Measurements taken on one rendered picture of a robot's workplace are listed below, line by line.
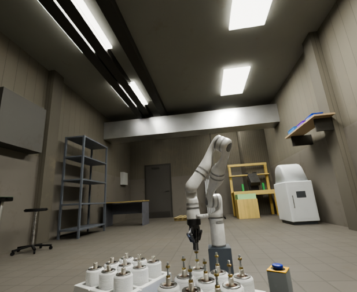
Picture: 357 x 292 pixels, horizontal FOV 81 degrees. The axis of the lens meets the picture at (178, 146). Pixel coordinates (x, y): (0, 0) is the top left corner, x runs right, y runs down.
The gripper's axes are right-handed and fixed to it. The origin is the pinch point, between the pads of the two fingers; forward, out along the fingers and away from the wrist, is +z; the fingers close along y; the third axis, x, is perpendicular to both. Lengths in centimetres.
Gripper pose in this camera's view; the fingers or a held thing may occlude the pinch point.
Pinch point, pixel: (195, 246)
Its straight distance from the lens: 123.0
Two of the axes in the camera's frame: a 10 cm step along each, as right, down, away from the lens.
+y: -5.9, -1.7, -7.9
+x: 8.0, -2.1, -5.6
